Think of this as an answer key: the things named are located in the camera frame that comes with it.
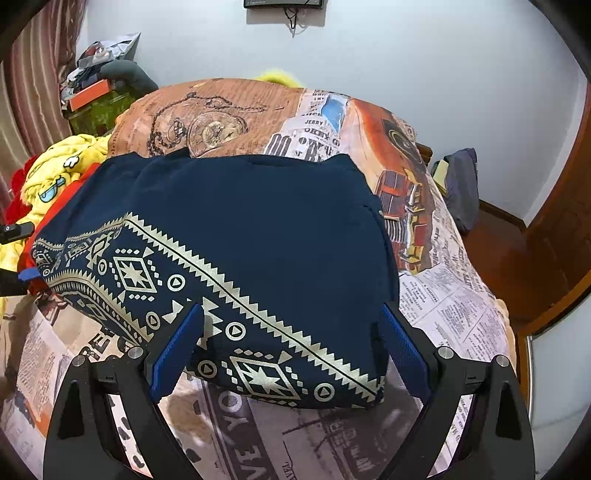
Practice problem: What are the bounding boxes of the navy patterned hooded sweater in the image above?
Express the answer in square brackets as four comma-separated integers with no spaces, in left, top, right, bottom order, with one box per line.
[31,150,399,409]

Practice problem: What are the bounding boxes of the clutter pile of clothes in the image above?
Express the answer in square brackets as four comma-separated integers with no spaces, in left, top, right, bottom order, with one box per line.
[60,32,141,102]

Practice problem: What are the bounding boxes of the dark red plush garment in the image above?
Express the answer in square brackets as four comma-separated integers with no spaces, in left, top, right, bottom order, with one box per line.
[2,155,40,226]

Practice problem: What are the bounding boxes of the yellow cartoon fleece blanket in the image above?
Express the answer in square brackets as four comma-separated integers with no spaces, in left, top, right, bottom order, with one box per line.
[0,133,112,315]

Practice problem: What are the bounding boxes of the newspaper print bed quilt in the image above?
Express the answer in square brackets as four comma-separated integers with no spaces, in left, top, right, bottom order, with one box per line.
[1,79,514,479]

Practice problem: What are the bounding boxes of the pink striped curtain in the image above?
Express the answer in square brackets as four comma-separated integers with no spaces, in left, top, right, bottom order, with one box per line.
[0,0,89,186]

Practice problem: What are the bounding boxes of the white sliding wardrobe door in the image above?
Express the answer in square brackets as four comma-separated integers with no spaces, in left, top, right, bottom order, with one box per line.
[530,297,590,479]

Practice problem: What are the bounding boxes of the green patterned box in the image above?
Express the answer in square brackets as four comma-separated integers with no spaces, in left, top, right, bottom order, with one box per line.
[66,87,140,137]

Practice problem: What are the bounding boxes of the brown wooden door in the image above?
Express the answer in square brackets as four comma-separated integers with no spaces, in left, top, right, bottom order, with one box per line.
[461,82,591,333]

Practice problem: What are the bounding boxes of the orange box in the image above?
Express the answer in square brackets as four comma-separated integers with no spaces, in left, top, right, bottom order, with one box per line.
[68,79,111,111]

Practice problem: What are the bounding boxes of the dark blue bag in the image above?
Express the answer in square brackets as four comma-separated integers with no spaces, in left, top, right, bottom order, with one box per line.
[440,148,480,237]

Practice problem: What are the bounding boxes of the yellow round object behind bed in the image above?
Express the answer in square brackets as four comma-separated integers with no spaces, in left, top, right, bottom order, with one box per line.
[256,69,303,88]

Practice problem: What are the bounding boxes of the small black wall monitor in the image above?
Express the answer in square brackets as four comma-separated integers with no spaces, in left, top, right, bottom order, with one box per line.
[242,0,325,9]

